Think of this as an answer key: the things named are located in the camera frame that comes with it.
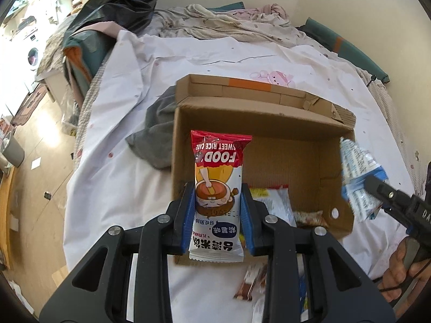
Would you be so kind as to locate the black plastic bag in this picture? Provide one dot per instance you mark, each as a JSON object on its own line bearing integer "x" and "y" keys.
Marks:
{"x": 128, "y": 0}

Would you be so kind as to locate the dark grey cloth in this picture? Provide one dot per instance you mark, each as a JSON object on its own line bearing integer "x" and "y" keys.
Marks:
{"x": 155, "y": 131}

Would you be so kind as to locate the brown floor mat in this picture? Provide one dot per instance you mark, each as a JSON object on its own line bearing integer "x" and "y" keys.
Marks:
{"x": 30, "y": 102}

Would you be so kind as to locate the beige wafer bar packet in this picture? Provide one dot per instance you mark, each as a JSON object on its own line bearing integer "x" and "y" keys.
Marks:
{"x": 308, "y": 217}

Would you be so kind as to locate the grey trash bin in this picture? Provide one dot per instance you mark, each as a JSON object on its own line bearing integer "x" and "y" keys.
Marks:
{"x": 11, "y": 151}

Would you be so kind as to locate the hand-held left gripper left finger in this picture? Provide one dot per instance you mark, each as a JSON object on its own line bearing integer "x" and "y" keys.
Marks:
{"x": 185, "y": 242}

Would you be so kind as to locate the person's right hand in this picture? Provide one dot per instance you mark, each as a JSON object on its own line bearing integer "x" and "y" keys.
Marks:
{"x": 397, "y": 269}

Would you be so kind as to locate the pink crumpled cloth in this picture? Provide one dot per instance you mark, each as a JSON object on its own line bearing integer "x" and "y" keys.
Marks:
{"x": 272, "y": 10}

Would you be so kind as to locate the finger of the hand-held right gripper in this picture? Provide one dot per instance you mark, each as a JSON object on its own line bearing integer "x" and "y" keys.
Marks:
{"x": 395, "y": 214}
{"x": 377, "y": 183}

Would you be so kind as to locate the white and blue snack bag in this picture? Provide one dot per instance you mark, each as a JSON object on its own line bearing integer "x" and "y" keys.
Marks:
{"x": 353, "y": 165}

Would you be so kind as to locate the white washing machine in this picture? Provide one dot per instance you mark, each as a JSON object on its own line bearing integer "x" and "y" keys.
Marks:
{"x": 32, "y": 55}

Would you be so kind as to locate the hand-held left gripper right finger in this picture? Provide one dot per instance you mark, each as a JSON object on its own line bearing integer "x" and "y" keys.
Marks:
{"x": 247, "y": 228}

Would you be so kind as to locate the white rice cake packet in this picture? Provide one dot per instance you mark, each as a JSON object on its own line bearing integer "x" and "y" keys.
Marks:
{"x": 217, "y": 175}

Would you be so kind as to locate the white and yellow snack packet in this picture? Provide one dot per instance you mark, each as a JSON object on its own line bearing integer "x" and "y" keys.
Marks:
{"x": 277, "y": 202}

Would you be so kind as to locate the crumpled floral blanket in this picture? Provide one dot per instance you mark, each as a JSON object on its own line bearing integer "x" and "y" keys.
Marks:
{"x": 219, "y": 23}

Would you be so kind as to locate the blue cartoon bear snack bag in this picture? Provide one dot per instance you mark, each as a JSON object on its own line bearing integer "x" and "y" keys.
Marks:
{"x": 304, "y": 304}

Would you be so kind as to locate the teal orange mat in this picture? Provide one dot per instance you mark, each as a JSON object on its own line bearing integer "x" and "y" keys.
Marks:
{"x": 84, "y": 47}

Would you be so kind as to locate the brown cardboard box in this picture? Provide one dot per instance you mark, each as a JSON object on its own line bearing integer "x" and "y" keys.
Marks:
{"x": 269, "y": 124}

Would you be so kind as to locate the dark brown snack packet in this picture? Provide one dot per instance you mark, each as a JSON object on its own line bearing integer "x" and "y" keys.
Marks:
{"x": 251, "y": 282}

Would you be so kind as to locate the green pillow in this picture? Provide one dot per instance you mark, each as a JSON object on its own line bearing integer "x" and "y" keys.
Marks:
{"x": 350, "y": 50}

